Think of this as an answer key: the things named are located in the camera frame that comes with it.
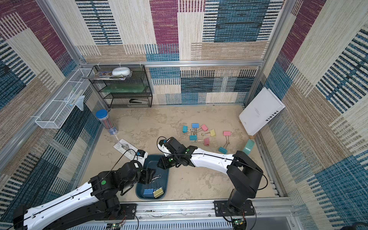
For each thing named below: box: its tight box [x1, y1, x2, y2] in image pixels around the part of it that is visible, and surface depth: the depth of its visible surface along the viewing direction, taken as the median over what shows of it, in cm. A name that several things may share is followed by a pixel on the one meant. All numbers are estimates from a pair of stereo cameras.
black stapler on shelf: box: [128, 98, 149, 104], surface depth 113 cm
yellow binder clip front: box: [152, 186, 164, 199], surface depth 78 cm
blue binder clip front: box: [143, 188, 154, 199], surface depth 79 cm
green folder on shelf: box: [101, 83, 147, 93], surface depth 103 cm
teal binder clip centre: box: [189, 134, 198, 141], surface depth 104 cm
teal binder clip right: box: [218, 138, 230, 155], surface depth 98 cm
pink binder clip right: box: [222, 130, 232, 147], surface depth 104 cm
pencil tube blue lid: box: [95, 108, 119, 136], surface depth 96 cm
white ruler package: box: [112, 138, 139, 161], surface depth 98 cm
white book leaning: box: [238, 87, 286, 137], surface depth 90 cm
